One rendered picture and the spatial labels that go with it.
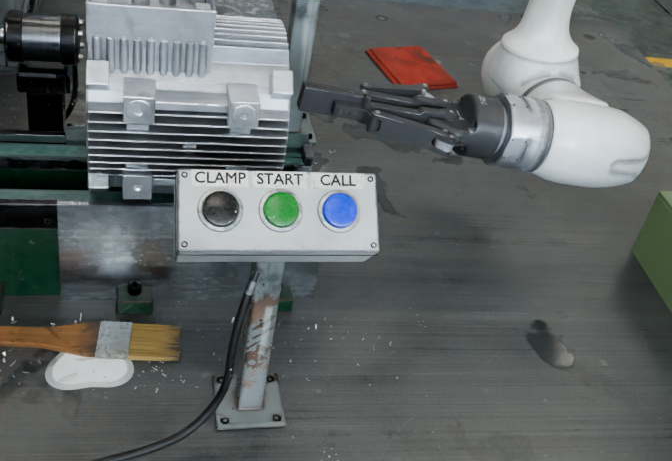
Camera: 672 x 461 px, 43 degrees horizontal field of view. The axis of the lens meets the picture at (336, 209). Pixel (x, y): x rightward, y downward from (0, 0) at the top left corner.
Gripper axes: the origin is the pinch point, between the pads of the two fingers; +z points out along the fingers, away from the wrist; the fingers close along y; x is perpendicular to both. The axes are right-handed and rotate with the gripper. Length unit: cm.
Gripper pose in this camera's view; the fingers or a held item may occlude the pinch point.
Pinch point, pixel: (330, 100)
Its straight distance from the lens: 95.8
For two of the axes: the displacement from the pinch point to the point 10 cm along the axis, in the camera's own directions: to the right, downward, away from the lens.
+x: -2.9, 7.9, 5.5
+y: 1.8, 6.1, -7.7
